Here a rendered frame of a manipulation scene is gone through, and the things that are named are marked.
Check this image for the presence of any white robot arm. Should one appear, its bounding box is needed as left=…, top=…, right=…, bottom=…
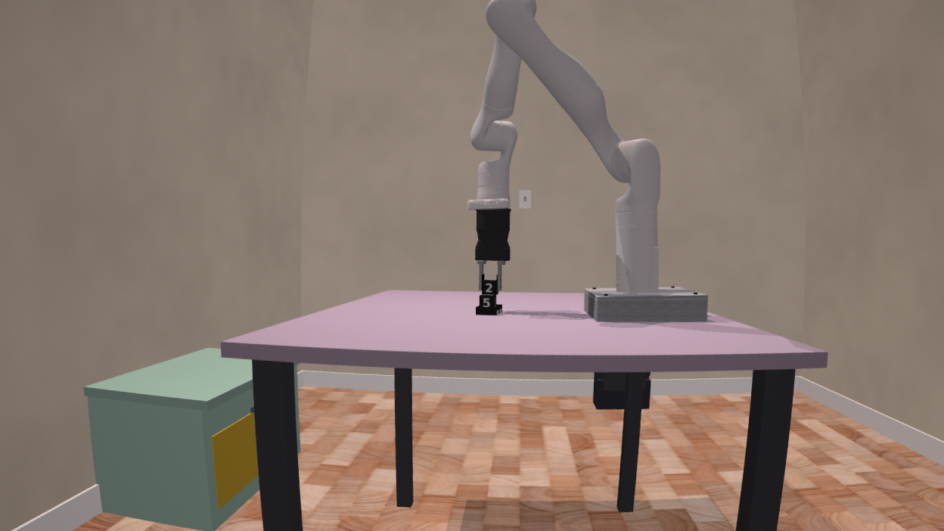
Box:
left=470, top=0, right=660, bottom=293

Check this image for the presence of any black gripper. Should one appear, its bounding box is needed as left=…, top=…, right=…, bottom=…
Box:
left=467, top=186, right=511, bottom=290

